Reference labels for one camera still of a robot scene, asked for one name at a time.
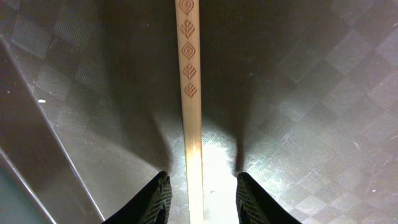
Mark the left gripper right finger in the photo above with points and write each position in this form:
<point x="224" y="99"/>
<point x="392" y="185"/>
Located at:
<point x="255" y="206"/>

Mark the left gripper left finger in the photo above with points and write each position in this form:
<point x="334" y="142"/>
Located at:
<point x="151" y="205"/>

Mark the wooden chopstick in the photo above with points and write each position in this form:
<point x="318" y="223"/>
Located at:
<point x="188" y="36"/>

